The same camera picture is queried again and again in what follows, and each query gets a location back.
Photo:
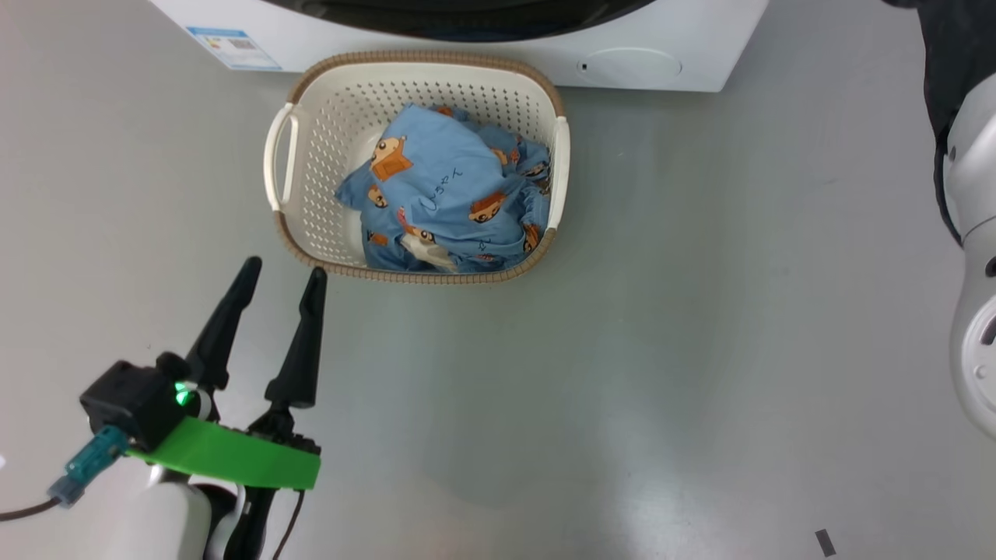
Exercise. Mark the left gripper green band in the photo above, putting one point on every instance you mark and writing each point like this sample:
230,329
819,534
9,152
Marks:
233,459

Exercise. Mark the blue cartoon print clothing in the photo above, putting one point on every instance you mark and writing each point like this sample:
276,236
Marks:
443,179

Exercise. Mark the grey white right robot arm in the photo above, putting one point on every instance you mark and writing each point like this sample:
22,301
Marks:
976,233

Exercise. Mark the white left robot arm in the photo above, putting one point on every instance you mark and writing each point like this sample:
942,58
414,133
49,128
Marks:
156,521

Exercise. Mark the cream perforated laundry basket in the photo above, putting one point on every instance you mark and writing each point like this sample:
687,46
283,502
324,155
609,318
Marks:
334,117

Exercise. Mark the white front-load washing machine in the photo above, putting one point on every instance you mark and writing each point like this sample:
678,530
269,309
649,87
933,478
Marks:
700,31

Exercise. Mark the blue energy label sticker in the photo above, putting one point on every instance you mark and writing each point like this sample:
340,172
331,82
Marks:
233,48

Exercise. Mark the round drain filter cover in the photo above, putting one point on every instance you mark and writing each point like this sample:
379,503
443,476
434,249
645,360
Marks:
630,64

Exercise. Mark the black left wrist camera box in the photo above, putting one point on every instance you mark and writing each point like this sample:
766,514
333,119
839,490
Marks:
128,400

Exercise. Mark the teal left camera connector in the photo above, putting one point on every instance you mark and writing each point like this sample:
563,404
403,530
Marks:
93,459

